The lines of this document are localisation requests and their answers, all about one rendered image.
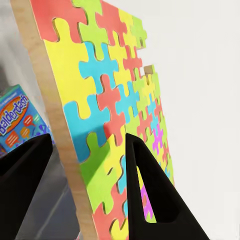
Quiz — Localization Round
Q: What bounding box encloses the jigsaw puzzle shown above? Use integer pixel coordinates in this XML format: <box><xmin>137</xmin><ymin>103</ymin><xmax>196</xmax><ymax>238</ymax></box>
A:
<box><xmin>9</xmin><ymin>0</ymin><xmax>175</xmax><ymax>240</ymax></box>

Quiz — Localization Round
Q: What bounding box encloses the board game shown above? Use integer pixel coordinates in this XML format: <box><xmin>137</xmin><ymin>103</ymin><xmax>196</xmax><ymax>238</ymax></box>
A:
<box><xmin>0</xmin><ymin>84</ymin><xmax>55</xmax><ymax>158</ymax></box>

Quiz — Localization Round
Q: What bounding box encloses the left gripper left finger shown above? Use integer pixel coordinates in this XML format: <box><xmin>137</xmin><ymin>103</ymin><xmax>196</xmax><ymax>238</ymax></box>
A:
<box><xmin>0</xmin><ymin>133</ymin><xmax>53</xmax><ymax>240</ymax></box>

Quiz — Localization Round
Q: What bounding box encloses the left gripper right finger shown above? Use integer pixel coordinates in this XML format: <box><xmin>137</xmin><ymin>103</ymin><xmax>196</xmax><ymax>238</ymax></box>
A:
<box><xmin>125</xmin><ymin>133</ymin><xmax>210</xmax><ymax>240</ymax></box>

